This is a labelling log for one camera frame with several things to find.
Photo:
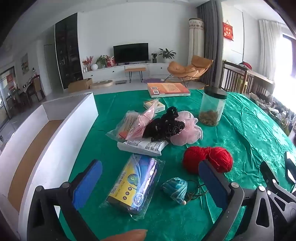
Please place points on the covered standing air conditioner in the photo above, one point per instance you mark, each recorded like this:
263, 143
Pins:
196, 41

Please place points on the small wooden bench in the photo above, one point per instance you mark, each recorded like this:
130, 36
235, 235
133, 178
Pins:
135, 69

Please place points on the white sheer curtain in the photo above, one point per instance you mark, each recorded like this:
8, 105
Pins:
269, 48

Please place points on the framed wall picture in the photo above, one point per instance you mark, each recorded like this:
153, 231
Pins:
25, 64

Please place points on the cardboard box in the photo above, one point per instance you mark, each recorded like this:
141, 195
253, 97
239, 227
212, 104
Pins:
79, 85

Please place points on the purple floor mat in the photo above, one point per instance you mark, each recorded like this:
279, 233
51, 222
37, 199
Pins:
152, 80

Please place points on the dark wooden chair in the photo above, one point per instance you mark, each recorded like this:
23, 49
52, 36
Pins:
231, 76

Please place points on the red cloth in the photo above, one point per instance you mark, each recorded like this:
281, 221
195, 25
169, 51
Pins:
246, 65

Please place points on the tall dark display cabinet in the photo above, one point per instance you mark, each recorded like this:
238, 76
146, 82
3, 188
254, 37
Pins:
68, 51

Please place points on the large potted plant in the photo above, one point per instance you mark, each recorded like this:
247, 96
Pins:
167, 54

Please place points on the bushy potted plant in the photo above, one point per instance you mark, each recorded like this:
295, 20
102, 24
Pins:
101, 60

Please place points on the black television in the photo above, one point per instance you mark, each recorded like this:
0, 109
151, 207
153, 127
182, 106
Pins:
130, 52

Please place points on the white television cabinet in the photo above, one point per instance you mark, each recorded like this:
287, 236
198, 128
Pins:
111, 70

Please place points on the red flowers in vase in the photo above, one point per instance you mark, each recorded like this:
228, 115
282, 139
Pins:
87, 62

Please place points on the clear plastic jar dark lid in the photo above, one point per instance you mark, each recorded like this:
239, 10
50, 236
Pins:
212, 104

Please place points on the blue and yellow packet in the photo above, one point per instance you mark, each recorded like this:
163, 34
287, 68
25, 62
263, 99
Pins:
136, 180

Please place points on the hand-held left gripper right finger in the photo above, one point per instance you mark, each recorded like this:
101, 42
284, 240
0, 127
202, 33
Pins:
211, 183

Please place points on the small potted plant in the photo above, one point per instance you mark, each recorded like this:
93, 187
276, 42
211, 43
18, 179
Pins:
154, 58

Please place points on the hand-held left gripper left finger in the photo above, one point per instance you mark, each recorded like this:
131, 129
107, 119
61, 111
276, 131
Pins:
87, 183

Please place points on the yellow tissue pack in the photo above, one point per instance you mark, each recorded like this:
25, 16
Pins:
160, 107

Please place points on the round white vase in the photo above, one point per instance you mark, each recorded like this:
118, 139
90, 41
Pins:
94, 67

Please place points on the wooden dining chair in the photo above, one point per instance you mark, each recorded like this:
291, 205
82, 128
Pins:
35, 87

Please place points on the teal ribbon yarn bundle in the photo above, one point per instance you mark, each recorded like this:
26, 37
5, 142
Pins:
174, 188

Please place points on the green patterned tablecloth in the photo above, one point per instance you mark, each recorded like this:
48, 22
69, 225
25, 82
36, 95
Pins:
231, 139

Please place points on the red gift box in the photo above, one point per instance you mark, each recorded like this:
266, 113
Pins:
110, 62

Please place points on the red yarn ball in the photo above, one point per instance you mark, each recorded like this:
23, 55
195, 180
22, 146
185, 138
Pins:
217, 157

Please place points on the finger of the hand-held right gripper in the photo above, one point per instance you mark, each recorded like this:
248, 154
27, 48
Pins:
291, 166
268, 171

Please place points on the white storage box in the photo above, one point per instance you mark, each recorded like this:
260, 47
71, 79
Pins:
76, 120

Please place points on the white printed packet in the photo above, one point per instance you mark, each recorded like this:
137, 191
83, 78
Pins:
148, 147

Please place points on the clear bag of sticks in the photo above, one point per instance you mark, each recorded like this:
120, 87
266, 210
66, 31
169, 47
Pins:
128, 120

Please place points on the orange book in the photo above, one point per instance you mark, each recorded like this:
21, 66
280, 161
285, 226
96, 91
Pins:
168, 89

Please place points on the red wall hanging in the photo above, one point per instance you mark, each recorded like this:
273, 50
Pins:
228, 30

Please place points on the pink bath pouf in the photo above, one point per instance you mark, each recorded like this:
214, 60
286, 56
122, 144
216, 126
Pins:
187, 135

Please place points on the round beige pet bed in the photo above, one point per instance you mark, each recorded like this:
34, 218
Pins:
101, 84

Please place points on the orange lounge chair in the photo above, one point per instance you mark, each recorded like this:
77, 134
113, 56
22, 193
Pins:
185, 69

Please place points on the red foil packet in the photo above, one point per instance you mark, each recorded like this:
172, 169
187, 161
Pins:
140, 125

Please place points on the grey curtain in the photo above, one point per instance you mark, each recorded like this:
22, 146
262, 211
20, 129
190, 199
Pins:
210, 41

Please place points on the black sequined cloth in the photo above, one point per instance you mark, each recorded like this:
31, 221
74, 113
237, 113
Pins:
161, 128

